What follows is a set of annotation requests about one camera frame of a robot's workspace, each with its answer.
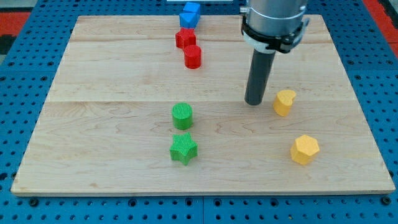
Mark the blue cube block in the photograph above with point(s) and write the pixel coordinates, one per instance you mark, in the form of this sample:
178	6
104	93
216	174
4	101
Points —
192	7

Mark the yellow hexagon block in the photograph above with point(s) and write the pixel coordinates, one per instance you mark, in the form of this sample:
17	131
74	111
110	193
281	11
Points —
304	149

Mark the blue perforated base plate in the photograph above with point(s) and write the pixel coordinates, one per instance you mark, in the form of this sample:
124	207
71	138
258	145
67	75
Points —
31	63

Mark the red cylinder block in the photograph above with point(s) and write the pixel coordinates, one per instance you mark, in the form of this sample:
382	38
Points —
192	56

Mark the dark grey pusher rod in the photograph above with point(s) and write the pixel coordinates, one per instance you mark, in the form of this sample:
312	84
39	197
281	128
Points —
260	69

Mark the green star block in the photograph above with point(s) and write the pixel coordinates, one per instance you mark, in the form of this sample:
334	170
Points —
183	148

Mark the red star block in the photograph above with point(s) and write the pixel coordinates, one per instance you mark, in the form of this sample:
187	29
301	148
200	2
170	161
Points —
185	37

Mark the blue triangle block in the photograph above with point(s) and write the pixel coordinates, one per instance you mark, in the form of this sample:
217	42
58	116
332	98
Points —
189	20

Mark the green cylinder block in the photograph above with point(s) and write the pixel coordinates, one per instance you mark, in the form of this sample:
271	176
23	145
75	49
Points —
182	116

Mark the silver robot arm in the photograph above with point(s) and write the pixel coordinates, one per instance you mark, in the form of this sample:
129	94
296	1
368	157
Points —
274	25

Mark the wooden board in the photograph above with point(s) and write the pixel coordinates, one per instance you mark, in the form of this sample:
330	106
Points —
106	125

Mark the yellow heart block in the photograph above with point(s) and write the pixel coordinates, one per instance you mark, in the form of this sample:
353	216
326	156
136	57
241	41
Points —
283	102

